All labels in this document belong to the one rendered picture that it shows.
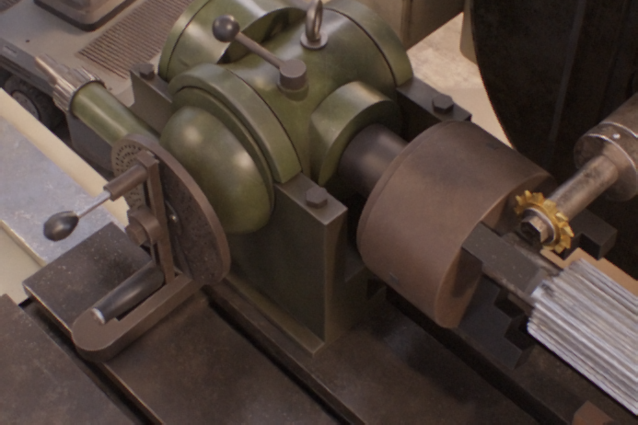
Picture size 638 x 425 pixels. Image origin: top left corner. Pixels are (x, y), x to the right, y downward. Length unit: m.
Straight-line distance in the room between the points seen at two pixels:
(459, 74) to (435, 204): 2.01
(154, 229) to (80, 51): 1.63
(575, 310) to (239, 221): 0.37
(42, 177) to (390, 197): 0.89
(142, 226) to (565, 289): 0.44
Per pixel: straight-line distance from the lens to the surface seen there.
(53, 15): 2.97
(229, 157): 1.23
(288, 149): 1.22
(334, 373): 1.37
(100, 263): 1.48
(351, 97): 1.26
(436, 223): 1.14
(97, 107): 1.38
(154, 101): 1.36
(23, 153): 1.99
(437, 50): 3.21
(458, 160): 1.17
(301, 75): 1.24
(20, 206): 1.92
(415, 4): 1.52
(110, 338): 1.38
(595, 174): 1.17
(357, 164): 1.26
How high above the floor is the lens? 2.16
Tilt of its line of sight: 49 degrees down
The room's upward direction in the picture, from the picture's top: straight up
